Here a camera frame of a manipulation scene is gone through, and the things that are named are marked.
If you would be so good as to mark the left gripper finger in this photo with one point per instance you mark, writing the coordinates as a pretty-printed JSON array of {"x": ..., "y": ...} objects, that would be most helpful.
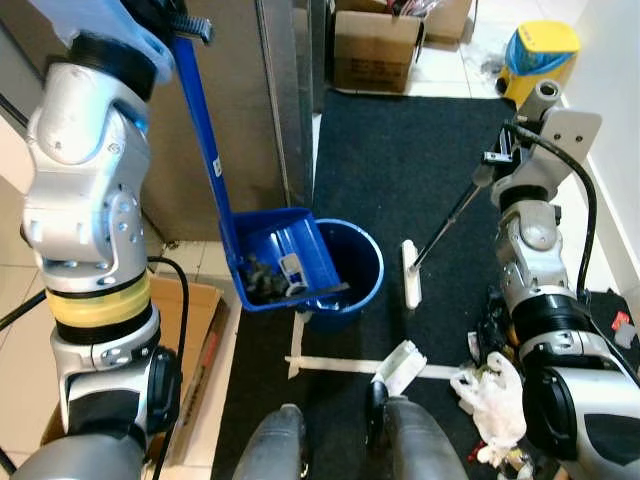
[{"x": 195, "y": 31}]

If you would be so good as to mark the white-headed broom with black stick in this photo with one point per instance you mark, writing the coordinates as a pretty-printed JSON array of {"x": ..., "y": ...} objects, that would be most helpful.
[{"x": 411, "y": 280}]

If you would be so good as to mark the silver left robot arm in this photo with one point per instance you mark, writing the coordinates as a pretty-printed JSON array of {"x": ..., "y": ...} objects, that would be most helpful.
[{"x": 85, "y": 200}]

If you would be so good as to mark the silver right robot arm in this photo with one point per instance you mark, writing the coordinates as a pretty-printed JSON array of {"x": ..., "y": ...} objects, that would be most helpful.
[{"x": 580, "y": 400}]

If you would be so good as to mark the black floor mat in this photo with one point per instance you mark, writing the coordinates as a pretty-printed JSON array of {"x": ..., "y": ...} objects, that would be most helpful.
[{"x": 400, "y": 150}]

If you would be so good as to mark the white floor tape strip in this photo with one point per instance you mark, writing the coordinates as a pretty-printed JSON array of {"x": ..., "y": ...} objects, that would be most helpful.
[{"x": 340, "y": 366}]

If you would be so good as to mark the grey metal door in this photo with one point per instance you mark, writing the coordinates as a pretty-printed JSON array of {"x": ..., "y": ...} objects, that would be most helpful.
[{"x": 250, "y": 100}]

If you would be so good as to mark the yellow bin with blue liner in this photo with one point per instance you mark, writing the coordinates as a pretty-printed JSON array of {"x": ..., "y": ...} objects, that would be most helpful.
[{"x": 545, "y": 40}]

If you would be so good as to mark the small cardboard box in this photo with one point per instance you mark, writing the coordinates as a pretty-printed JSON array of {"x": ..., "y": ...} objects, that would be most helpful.
[{"x": 450, "y": 20}]

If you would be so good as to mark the black cloth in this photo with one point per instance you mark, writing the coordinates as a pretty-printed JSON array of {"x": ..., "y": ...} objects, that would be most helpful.
[{"x": 600, "y": 305}]

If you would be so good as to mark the blue plastic bucket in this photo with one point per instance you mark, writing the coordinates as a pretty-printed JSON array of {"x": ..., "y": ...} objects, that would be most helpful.
[{"x": 360, "y": 270}]

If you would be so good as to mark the red and grey small pack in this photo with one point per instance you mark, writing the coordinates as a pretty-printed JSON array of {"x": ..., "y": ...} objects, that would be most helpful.
[{"x": 624, "y": 330}]

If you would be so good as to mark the white crushed carton piece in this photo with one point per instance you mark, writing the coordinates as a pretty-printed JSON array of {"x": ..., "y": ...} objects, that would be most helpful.
[{"x": 402, "y": 365}]

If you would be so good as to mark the white printed wrapper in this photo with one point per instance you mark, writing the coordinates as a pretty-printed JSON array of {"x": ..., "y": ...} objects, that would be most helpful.
[{"x": 293, "y": 272}]

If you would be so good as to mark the dark debris pile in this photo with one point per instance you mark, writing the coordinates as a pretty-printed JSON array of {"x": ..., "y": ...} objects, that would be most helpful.
[{"x": 262, "y": 280}]

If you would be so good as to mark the grey right robot leg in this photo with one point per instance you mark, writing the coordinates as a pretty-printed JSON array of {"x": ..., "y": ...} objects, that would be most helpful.
[{"x": 425, "y": 450}]

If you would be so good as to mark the grey robot leg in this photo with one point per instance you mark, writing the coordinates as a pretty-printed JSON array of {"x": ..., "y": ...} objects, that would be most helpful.
[
  {"x": 270, "y": 450},
  {"x": 425, "y": 450}
]

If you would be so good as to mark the open brown cardboard box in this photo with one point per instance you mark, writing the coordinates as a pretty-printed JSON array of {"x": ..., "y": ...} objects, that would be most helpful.
[{"x": 205, "y": 340}]

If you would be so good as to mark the grey left robot leg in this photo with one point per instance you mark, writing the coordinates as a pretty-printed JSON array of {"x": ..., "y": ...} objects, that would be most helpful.
[{"x": 270, "y": 450}]

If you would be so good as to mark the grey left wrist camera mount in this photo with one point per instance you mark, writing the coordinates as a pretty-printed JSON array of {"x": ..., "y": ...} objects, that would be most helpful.
[{"x": 110, "y": 25}]

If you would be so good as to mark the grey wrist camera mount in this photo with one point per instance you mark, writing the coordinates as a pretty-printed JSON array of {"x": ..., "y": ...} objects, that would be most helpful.
[
  {"x": 570, "y": 140},
  {"x": 110, "y": 25}
]

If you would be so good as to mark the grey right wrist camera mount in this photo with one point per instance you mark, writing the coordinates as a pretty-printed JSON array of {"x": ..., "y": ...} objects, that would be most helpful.
[{"x": 570, "y": 140}]

